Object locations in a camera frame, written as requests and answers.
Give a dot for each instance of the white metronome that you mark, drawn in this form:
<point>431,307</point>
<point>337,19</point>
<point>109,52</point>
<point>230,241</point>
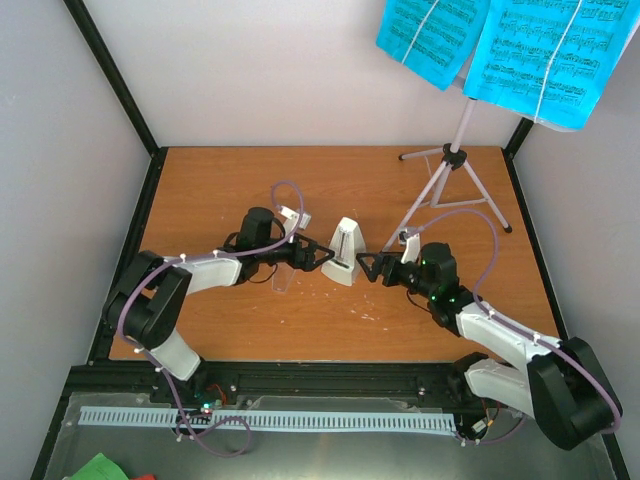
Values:
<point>346,242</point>

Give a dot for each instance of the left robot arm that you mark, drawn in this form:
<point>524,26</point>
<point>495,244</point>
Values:
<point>145,304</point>

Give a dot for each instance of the blue sheet music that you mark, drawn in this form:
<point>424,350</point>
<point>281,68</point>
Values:
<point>550,61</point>
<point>433,39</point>

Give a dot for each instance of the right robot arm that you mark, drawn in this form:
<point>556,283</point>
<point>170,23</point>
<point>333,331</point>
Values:
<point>559,384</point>

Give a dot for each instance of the green paper sheet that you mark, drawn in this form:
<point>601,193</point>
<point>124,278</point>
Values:
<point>99,467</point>

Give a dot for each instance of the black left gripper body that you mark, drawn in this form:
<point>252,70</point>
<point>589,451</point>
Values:
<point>293,259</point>

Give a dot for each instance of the light blue cable duct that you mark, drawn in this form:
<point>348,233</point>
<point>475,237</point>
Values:
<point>272,421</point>

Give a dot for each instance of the right blue sheet music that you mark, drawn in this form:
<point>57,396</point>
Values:
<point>550,61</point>

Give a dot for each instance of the black aluminium frame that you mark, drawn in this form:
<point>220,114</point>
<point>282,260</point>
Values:
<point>101,375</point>

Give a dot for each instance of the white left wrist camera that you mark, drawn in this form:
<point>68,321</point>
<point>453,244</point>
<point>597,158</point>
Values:
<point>294,220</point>

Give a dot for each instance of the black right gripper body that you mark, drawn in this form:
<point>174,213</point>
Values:
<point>393,278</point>

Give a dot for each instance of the left blue sheet music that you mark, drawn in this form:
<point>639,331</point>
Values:
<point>433,39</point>

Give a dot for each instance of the clear plastic metronome cover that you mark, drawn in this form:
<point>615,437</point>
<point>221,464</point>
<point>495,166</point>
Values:
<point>282,278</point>

